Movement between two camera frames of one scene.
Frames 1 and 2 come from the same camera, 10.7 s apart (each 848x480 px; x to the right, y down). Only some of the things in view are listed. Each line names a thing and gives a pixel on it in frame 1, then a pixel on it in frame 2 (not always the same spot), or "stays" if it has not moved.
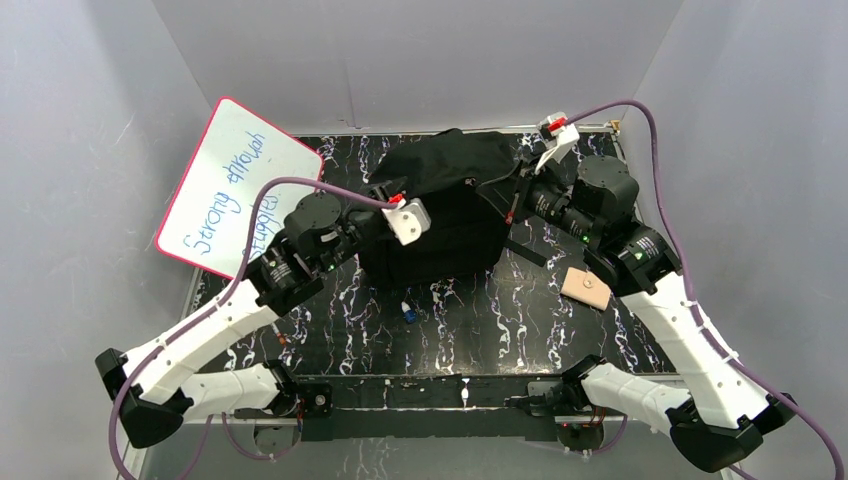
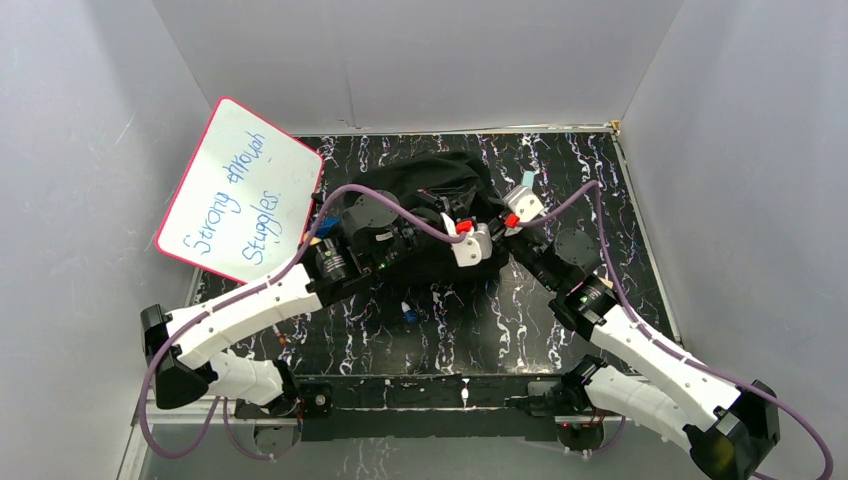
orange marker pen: (279, 335) stays
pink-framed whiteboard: (238, 153) stays
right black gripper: (522, 192) → (505, 239)
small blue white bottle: (409, 314) stays
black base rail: (422, 407) stays
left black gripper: (370, 226) → (432, 237)
